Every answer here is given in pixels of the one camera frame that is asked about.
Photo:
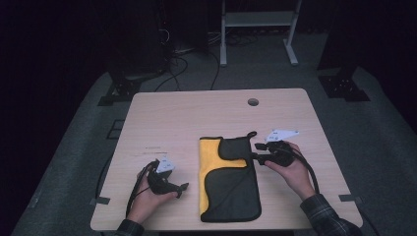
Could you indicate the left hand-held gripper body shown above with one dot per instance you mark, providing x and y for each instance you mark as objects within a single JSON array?
[{"x": 160, "y": 180}]

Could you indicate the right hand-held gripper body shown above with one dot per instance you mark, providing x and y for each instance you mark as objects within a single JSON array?
[{"x": 278, "y": 154}]

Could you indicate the black and yellow cloth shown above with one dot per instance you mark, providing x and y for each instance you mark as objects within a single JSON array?
[{"x": 229, "y": 183}]

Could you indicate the person's left hand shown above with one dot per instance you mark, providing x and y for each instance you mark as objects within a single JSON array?
[{"x": 146, "y": 201}]

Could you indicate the person's right hand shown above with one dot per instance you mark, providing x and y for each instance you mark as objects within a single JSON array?
[{"x": 296, "y": 178}]

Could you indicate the grey tape strip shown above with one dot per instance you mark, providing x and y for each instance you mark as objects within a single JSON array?
[
  {"x": 350, "y": 198},
  {"x": 100, "y": 200}
]

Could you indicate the black stand base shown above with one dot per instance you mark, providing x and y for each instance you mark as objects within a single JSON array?
[
  {"x": 343, "y": 88},
  {"x": 119, "y": 91}
]

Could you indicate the white metal stand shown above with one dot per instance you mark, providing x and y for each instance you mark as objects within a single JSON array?
[{"x": 259, "y": 18}]

